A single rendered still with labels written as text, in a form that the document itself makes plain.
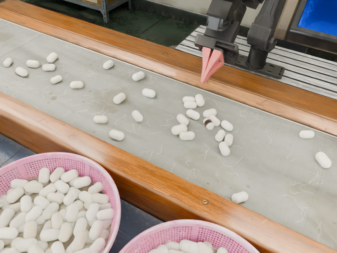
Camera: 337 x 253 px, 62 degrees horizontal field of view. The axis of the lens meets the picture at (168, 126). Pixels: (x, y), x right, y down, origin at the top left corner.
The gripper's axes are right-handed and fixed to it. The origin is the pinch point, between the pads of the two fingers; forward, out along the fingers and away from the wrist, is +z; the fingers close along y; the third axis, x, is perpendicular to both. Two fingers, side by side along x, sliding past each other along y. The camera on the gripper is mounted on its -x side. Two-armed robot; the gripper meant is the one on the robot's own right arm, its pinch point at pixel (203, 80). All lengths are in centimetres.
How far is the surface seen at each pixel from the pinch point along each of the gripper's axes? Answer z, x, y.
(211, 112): 6.2, 2.4, 4.4
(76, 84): 12.5, -2.8, -30.3
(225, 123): 7.6, 1.3, 8.5
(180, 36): -74, 169, -83
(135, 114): 14.0, -4.1, -10.8
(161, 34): -69, 165, -99
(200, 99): 3.9, 3.9, 0.1
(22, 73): 15.5, -5.1, -45.6
